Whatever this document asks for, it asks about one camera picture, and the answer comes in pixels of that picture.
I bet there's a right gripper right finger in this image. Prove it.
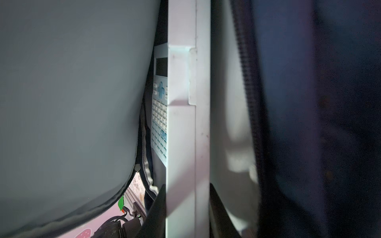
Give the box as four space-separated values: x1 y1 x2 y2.
209 184 241 238

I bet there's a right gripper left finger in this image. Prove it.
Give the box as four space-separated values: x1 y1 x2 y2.
136 184 166 238

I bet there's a light blue pencil case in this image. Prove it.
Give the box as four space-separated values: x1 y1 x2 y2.
165 1 211 238

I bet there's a light blue calculator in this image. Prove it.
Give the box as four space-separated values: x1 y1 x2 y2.
151 43 168 166

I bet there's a navy blue student backpack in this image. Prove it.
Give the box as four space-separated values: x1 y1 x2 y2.
1 1 381 238

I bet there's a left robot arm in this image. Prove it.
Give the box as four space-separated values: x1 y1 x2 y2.
92 217 141 238

